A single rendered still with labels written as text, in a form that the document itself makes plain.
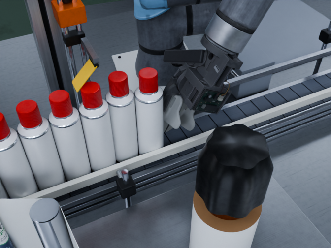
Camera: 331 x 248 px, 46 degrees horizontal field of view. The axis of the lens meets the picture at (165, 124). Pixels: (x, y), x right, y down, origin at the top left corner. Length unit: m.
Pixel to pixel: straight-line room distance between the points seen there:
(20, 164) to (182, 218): 0.29
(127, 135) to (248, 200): 0.35
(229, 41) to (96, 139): 0.29
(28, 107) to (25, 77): 0.51
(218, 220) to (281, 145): 0.46
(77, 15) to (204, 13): 0.39
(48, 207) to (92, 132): 0.21
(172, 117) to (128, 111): 0.10
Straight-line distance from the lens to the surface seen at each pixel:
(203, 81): 0.69
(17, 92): 1.10
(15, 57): 1.24
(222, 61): 0.68
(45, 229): 0.53
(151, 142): 0.76
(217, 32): 0.68
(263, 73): 0.91
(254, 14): 0.67
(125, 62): 1.13
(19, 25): 3.13
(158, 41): 0.97
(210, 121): 0.89
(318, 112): 0.99
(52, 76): 0.78
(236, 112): 0.92
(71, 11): 0.65
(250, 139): 0.44
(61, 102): 0.64
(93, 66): 0.65
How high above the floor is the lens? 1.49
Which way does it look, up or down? 44 degrees down
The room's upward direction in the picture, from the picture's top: straight up
